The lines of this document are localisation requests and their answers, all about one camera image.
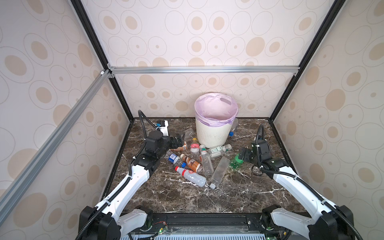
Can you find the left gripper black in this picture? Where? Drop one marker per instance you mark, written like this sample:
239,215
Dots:
174,146

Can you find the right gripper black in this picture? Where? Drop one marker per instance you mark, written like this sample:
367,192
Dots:
248,151

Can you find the green plastic bottle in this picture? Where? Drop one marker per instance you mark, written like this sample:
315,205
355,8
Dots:
236,162

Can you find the blue label clear bottle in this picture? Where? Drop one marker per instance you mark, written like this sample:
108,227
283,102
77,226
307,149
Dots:
175,159

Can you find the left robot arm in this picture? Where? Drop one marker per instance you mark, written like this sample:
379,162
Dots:
120,192

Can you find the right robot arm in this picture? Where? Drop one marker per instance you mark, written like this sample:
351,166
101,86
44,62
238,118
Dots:
303,192

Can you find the white plastic waste bin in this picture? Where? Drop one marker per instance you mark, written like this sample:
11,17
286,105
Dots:
212,136

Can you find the pink bin liner bag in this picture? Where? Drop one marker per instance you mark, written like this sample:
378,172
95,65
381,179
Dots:
216,109

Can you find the brown bottle lying left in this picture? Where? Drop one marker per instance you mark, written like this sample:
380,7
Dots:
184,147

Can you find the small bottle pink cap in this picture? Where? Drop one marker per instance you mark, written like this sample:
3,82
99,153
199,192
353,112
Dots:
195,148

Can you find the brown tea bottle orange label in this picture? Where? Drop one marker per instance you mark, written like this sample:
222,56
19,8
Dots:
192,164

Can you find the tall clear square bottle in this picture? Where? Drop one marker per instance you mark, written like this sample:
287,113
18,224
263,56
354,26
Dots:
219,173

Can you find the white bottle red label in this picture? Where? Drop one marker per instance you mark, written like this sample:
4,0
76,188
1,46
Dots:
192,176

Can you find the clear bottle white cap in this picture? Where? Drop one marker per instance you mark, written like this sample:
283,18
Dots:
206,161

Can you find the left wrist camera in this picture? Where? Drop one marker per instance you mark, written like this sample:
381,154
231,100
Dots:
162,126

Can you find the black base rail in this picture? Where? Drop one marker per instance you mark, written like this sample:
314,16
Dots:
208,226

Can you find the back aluminium rail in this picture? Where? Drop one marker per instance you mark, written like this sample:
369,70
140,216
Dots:
198,70

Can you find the aluminium rail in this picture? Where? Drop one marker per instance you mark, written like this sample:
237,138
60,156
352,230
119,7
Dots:
34,167
198,70

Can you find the black frame post left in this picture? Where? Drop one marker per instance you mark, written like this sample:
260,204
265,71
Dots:
96,44

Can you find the black frame post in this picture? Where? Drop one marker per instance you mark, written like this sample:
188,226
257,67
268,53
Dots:
313,47
96,44

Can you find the black frame post right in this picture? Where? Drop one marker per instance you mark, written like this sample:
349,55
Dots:
313,47

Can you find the left aluminium rail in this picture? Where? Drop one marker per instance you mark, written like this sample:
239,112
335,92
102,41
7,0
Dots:
34,167

